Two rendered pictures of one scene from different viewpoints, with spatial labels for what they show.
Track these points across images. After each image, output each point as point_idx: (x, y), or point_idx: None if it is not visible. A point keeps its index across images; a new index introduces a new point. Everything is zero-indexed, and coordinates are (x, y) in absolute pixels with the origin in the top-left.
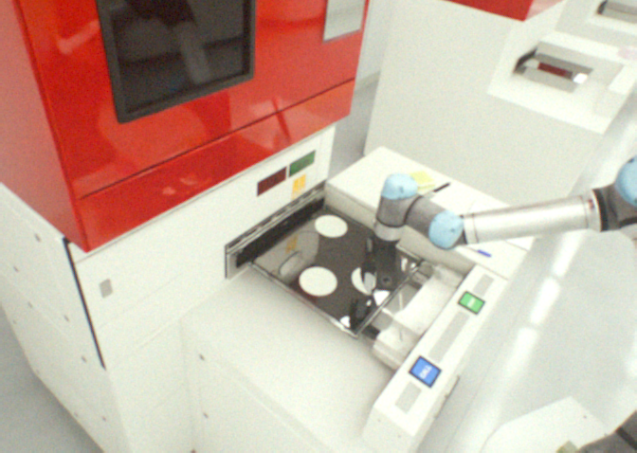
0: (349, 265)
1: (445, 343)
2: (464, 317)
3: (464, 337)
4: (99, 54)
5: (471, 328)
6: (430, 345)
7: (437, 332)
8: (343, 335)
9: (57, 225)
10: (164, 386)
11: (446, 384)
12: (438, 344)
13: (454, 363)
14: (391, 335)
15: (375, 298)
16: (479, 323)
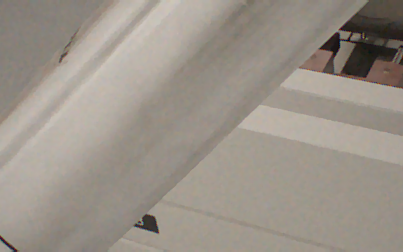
0: None
1: (307, 109)
2: None
3: (342, 135)
4: None
5: (382, 146)
6: (284, 82)
7: (330, 88)
8: (343, 59)
9: None
10: None
11: (262, 191)
12: (297, 97)
13: (252, 123)
14: (321, 64)
15: None
16: None
